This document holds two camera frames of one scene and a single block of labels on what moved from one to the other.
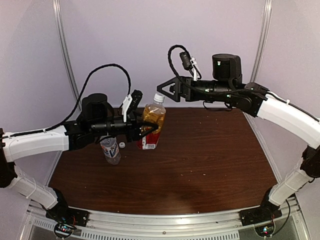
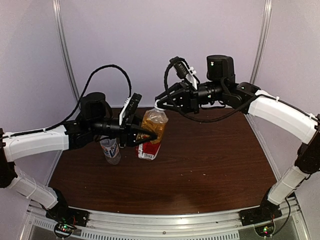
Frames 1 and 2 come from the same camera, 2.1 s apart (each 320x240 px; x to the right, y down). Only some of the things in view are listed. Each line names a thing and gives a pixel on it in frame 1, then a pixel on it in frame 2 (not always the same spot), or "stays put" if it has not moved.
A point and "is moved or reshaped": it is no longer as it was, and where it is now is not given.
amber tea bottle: x=155 y=113 is moved or reshaped
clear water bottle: x=110 y=147 stays put
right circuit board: x=265 y=230 stays put
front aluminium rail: x=109 y=225 stays put
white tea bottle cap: x=159 y=97 is moved or reshaped
